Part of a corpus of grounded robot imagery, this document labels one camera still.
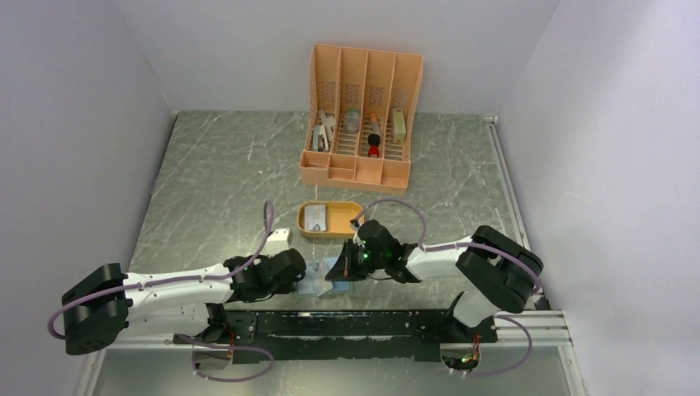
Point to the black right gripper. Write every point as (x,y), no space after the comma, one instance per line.
(343,268)

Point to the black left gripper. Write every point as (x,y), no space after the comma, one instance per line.
(286,287)

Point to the mint green card holder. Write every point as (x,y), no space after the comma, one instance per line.
(313,285)

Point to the silver credit card stack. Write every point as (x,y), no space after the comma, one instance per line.
(315,218)

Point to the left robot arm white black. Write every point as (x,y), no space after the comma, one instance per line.
(110,305)

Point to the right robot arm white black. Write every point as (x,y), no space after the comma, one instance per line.
(503,273)

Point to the yellow oval tray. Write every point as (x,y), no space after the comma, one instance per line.
(339,217)

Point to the red black marker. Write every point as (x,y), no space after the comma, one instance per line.
(374,138)

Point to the grey stapler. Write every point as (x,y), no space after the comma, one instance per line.
(322,132)

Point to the pale green eraser box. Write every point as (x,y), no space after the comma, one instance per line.
(399,130)

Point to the clear tape roll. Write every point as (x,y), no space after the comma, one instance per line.
(351,121)

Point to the orange desk file organizer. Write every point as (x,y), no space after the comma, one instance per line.
(372,81)

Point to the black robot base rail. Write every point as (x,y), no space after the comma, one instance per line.
(329,335)

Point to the aluminium table edge rail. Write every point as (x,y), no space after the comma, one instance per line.
(548,326)

